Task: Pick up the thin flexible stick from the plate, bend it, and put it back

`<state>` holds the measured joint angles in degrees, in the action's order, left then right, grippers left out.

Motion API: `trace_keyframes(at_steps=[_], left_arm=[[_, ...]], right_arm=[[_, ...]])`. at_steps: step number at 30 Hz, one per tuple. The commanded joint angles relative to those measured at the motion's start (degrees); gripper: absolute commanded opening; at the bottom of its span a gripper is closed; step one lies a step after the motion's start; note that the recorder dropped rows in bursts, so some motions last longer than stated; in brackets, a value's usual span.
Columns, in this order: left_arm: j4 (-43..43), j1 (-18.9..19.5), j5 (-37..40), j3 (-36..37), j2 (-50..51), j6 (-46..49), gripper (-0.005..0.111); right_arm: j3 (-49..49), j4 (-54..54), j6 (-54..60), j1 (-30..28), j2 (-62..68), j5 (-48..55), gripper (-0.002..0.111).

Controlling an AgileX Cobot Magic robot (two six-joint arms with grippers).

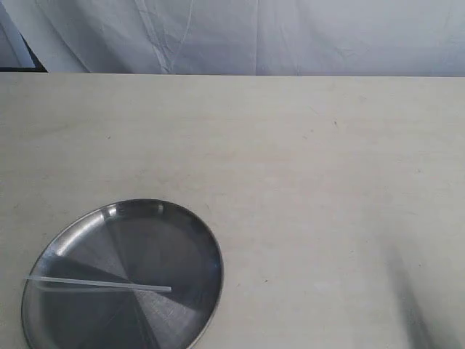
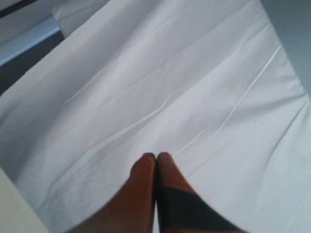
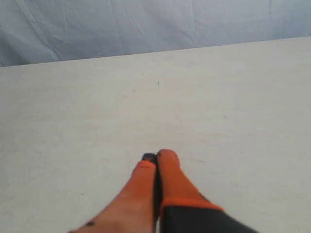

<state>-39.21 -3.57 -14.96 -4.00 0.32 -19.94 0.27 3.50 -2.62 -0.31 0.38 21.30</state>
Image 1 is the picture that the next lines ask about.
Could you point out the round stainless steel plate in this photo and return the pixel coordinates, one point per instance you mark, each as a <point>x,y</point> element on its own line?
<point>141,241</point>

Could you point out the white backdrop cloth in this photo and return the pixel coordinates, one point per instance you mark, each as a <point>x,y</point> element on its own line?
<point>288,38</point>

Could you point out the black frame with white panel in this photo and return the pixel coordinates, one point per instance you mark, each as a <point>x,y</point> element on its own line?
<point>16,55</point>

